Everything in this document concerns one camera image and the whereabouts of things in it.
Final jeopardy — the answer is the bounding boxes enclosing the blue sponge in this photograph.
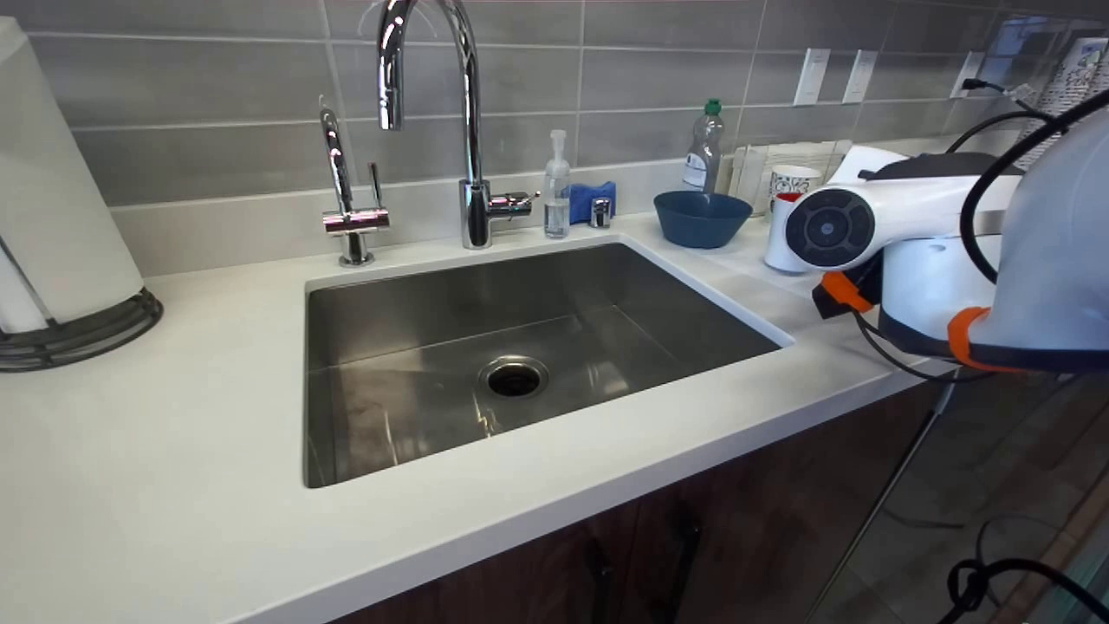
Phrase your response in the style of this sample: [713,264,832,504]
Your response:
[569,176,621,232]

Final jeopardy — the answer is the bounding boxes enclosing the stainless steel sink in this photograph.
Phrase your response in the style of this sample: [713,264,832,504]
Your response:
[303,241,782,493]

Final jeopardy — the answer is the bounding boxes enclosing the tall chrome faucet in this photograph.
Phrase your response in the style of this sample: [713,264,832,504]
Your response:
[375,0,539,254]

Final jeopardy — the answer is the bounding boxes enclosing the clear soap dispenser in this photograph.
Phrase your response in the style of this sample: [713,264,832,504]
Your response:
[541,124,574,242]

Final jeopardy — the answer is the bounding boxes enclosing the white cup with red inside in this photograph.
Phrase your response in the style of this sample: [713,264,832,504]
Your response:
[762,188,819,279]

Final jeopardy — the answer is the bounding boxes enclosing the grey dishwasher front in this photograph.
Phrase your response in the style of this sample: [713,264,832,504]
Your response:
[809,342,1109,624]

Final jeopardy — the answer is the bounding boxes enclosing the clear bottle with green cap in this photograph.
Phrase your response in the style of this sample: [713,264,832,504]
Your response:
[678,96,728,197]

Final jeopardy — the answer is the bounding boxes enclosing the small chrome faucet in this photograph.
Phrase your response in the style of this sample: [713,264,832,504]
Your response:
[314,103,395,272]

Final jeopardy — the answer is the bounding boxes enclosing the white wall outlet plate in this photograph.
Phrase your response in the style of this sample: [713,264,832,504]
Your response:
[789,44,832,113]

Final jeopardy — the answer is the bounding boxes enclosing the patterned paper cup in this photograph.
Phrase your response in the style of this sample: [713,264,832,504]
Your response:
[768,163,824,203]

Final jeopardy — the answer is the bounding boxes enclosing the blue bowl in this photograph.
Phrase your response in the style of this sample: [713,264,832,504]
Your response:
[651,188,755,254]

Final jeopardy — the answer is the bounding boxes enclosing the black paper towel holder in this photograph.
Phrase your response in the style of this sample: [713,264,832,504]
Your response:
[0,288,168,374]

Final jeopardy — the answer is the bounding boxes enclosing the white patterned countertop item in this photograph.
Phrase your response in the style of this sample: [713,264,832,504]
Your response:
[1042,33,1109,117]

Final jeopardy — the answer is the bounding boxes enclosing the dark wood cabinet front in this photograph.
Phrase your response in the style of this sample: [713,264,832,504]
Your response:
[342,377,952,624]

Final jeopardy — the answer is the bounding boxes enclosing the black floor cable coil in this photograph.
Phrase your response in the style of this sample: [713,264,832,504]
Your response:
[938,559,1109,624]

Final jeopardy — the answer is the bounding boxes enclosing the black wrist camera orange clips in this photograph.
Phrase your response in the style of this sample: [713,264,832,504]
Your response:
[810,272,889,329]

